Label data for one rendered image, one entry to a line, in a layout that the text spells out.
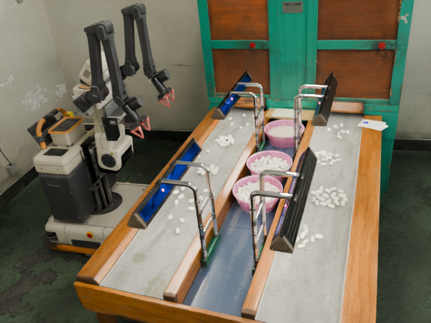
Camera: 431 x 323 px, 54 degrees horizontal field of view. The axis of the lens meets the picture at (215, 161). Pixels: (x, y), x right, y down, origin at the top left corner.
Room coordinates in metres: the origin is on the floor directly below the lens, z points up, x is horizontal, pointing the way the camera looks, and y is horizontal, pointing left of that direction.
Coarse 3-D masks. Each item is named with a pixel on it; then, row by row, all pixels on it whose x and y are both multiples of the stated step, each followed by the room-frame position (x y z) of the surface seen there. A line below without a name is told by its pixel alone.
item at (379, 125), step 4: (364, 120) 2.50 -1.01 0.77; (368, 120) 2.50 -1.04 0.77; (372, 120) 2.49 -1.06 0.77; (360, 124) 2.46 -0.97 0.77; (364, 124) 2.45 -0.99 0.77; (368, 124) 2.44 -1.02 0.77; (372, 124) 2.44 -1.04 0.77; (376, 124) 2.43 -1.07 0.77; (380, 124) 2.42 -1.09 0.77; (384, 124) 2.42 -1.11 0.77; (372, 128) 2.38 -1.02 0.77; (376, 128) 2.38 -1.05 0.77; (380, 128) 2.37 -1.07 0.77; (384, 128) 2.37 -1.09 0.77
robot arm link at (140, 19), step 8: (136, 8) 2.59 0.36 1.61; (136, 16) 2.59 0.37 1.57; (144, 16) 2.64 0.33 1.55; (144, 24) 2.62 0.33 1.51; (144, 32) 2.62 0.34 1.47; (144, 40) 2.62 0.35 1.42; (144, 48) 2.62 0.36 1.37; (144, 56) 2.62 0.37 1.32; (152, 56) 2.65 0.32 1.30; (144, 64) 2.62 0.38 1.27; (152, 64) 2.63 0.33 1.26; (144, 72) 2.62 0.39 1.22; (152, 72) 2.61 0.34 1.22
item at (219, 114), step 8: (240, 80) 2.59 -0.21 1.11; (248, 80) 2.68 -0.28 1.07; (232, 88) 2.45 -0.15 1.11; (240, 88) 2.52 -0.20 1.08; (232, 96) 2.39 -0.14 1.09; (240, 96) 2.46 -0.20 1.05; (224, 104) 2.26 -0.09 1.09; (232, 104) 2.32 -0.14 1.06; (216, 112) 2.18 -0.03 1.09; (224, 112) 2.21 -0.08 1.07
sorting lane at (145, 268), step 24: (240, 120) 2.77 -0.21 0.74; (216, 144) 2.45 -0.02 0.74; (240, 144) 2.41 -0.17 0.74; (192, 168) 2.18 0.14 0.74; (192, 192) 1.92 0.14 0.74; (216, 192) 1.90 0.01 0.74; (168, 216) 1.73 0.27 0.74; (192, 216) 1.71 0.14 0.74; (144, 240) 1.56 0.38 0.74; (168, 240) 1.55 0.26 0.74; (192, 240) 1.53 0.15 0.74; (120, 264) 1.42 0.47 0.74; (144, 264) 1.40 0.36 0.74; (168, 264) 1.39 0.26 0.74; (120, 288) 1.28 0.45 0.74; (144, 288) 1.26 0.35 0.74
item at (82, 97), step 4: (84, 92) 2.32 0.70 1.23; (80, 96) 2.29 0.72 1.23; (84, 96) 2.28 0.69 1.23; (88, 96) 2.27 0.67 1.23; (76, 100) 2.27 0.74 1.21; (80, 100) 2.27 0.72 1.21; (84, 100) 2.27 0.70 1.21; (88, 100) 2.26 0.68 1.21; (76, 104) 2.26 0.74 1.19; (80, 104) 2.27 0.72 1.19; (84, 104) 2.26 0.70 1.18; (88, 104) 2.27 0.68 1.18; (92, 104) 2.29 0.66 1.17; (80, 108) 2.25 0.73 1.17; (84, 108) 2.26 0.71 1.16; (88, 108) 2.28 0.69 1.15; (84, 112) 2.25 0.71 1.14
